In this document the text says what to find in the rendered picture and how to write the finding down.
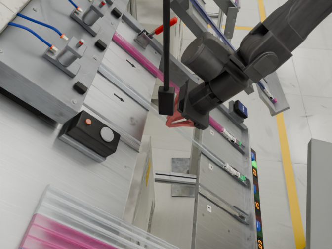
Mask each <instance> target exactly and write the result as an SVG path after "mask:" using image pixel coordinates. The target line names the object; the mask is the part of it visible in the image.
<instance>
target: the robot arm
mask: <svg viewBox="0 0 332 249"><path fill-rule="evenodd" d="M331 13H332V0H288V1H287V2H286V3H284V4H283V5H282V6H280V7H278V8H277V9H276V10H275V11H273V12H272V13H271V14H270V15H269V16H268V17H267V18H266V19H265V20H264V21H263V22H259V23H258V24H257V25H256V26H255V27H254V28H253V29H252V30H251V31H250V32H249V33H248V34H247V35H246V36H245V37H244V38H243V39H242V41H241V43H240V47H239V48H238V49H237V50H236V51H235V52H234V51H233V50H232V49H231V48H230V47H229V46H228V45H227V44H225V43H223V42H222V41H221V40H220V39H218V38H217V37H216V36H214V35H213V33H211V32H208V31H205V32H203V33H202V34H201V35H200V36H199V37H197V38H196V39H194V40H193V41H192V42H191V43H190V44H189V45H188V46H187V48H186V49H185V51H184V52H183V54H182V56H181V63H183V64H184V65H185V66H186V67H187V68H189V69H190V70H191V71H192V72H194V73H195V74H196V75H197V76H198V77H200V78H201V79H202V80H203V82H202V83H201V84H197V83H196V82H195V81H193V80H192V79H191V78H189V79H188V80H187V81H185V84H184V85H183V86H182V87H180V91H179V92H178V93H177V95H176V97H175V100H174V113H173V116H169V118H168V120H167V122H166V124H165V125H166V126H168V127H169V128H171V127H180V126H186V127H196V128H197V129H201V130H205V129H207V128H208V127H209V112H210V111H211V110H213V109H215V108H216V107H218V106H219V105H221V104H223V103H224V102H226V101H227V100H229V99H230V98H232V97H234V96H235V95H237V94H238V93H240V92H242V91H243V90H245V89H246V88H248V86H249V82H248V79H249V78H250V79H251V80H252V81H254V82H255V83H258V82H259V81H260V80H261V79H262V78H265V77H266V76H267V75H269V74H271V73H273V72H275V71H276V70H277V69H278V68H280V67H281V66H282V65H283V64H284V63H285V62H286V61H288V60H289V59H290V58H291V57H292V56H293V54H292V53H291V52H293V51H294V50H295V49H296V48H297V47H298V46H299V45H301V44H302V43H303V42H304V41H305V40H306V39H307V37H308V35H309V34H310V33H311V32H312V31H313V30H314V29H315V28H316V27H317V26H318V25H319V24H320V23H321V22H322V21H323V20H324V19H325V18H326V17H327V16H329V15H330V14H331ZM184 118H185V119H186V120H185V121H181V122H176V123H172V121H173V120H174V121H177V120H181V119H184Z"/></svg>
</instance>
